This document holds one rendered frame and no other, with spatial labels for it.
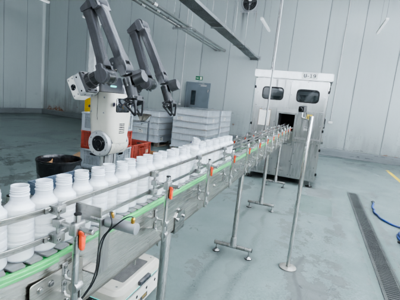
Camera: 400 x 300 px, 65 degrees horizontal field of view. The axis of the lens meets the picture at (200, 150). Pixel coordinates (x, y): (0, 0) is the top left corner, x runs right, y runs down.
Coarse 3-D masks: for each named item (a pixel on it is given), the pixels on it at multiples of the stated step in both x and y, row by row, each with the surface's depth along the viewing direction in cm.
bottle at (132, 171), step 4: (124, 160) 106; (128, 160) 104; (132, 160) 104; (128, 164) 104; (132, 164) 105; (128, 168) 104; (132, 168) 105; (128, 172) 104; (132, 172) 104; (136, 172) 106; (132, 176) 104; (136, 176) 106; (132, 184) 105; (136, 184) 106; (132, 188) 105; (136, 188) 107; (132, 192) 105; (136, 192) 107; (132, 196) 106; (132, 204) 106
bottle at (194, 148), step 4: (192, 140) 153; (196, 140) 152; (192, 144) 153; (196, 144) 152; (192, 148) 152; (196, 148) 152; (192, 152) 152; (196, 152) 153; (192, 156) 153; (192, 160) 154; (192, 164) 155
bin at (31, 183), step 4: (68, 172) 162; (72, 172) 165; (48, 176) 151; (52, 176) 153; (56, 176) 155; (72, 176) 165; (32, 180) 142; (72, 180) 166; (32, 184) 139; (32, 188) 140; (32, 192) 140
